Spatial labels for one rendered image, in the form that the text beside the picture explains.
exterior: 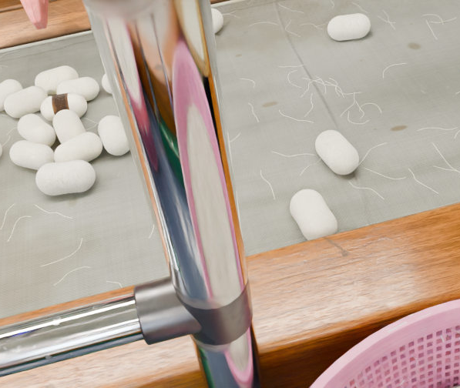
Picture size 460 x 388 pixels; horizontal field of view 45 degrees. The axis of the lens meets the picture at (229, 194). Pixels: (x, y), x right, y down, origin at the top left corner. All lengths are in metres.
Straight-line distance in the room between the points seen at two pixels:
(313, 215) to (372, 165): 0.07
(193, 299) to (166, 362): 0.10
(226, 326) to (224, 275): 0.03
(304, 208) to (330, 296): 0.06
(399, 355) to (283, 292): 0.06
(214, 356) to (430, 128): 0.25
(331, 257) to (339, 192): 0.07
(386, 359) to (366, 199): 0.11
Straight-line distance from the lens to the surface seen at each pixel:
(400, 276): 0.28
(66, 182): 0.36
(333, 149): 0.34
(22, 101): 0.44
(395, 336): 0.26
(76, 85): 0.44
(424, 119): 0.40
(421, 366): 0.28
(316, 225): 0.30
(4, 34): 0.55
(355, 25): 0.46
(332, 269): 0.28
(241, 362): 0.20
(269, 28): 0.49
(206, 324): 0.17
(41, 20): 0.40
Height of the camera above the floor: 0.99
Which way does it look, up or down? 47 degrees down
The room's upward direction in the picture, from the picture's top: 9 degrees counter-clockwise
